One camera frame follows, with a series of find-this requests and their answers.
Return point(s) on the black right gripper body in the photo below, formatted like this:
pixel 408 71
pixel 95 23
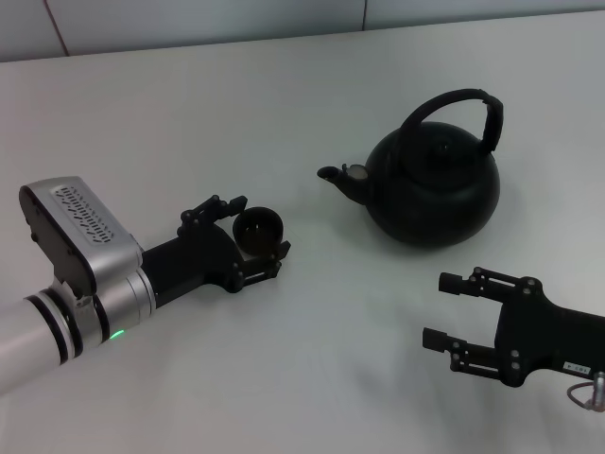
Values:
pixel 553 336

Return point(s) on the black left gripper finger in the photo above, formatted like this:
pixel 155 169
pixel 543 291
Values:
pixel 257 272
pixel 208 210

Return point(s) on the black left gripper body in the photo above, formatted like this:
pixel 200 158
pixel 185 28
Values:
pixel 194 260

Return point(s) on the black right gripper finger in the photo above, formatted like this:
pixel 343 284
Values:
pixel 482 359
pixel 496 286

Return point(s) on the small black teacup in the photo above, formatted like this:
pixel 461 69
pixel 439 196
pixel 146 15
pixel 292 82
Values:
pixel 257 232

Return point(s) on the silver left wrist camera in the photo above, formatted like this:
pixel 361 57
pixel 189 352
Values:
pixel 85 222

